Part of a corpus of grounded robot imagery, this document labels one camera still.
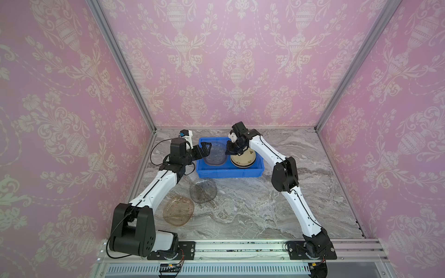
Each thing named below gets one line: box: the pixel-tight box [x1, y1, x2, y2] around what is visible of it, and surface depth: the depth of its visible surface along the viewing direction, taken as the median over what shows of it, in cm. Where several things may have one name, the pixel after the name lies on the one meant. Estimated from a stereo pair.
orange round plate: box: [230, 158, 257, 169], surface depth 101 cm
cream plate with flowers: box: [230, 147, 257, 167], surface depth 102 cm
